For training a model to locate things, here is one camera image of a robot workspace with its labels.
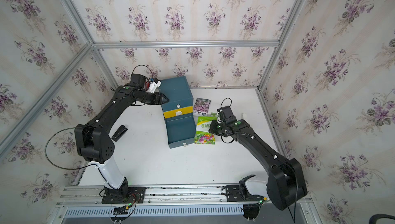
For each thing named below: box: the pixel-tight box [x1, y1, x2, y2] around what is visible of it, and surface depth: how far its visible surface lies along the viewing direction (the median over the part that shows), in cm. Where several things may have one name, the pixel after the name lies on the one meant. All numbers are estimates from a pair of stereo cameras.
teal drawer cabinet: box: [158, 76, 196, 141], surface depth 92 cm
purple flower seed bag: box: [193, 97, 212, 116], surface depth 110 cm
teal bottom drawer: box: [165, 113, 197, 149], surface depth 97 cm
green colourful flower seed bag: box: [194, 116, 218, 145], surface depth 84 cm
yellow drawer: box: [163, 105, 193, 119], surface depth 92 cm
